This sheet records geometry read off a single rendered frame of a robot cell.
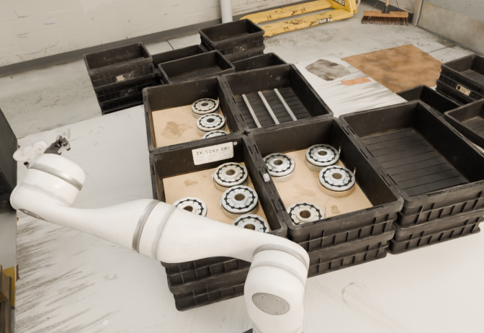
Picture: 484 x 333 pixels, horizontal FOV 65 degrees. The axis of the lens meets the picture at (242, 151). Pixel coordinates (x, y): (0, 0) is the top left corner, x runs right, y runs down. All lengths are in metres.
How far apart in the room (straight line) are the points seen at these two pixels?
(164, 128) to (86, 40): 2.91
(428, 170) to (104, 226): 0.95
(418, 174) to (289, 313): 0.74
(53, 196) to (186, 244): 0.24
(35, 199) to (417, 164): 1.04
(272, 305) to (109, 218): 0.29
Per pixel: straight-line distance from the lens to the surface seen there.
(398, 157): 1.31
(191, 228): 0.63
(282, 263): 0.61
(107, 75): 2.56
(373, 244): 1.11
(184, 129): 1.41
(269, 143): 1.22
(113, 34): 4.27
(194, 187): 1.17
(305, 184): 1.16
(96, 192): 1.45
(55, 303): 1.21
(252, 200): 1.07
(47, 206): 0.70
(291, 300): 0.61
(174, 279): 0.96
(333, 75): 1.98
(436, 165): 1.31
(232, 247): 0.65
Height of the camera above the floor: 1.63
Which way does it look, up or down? 39 degrees down
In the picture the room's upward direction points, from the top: 4 degrees counter-clockwise
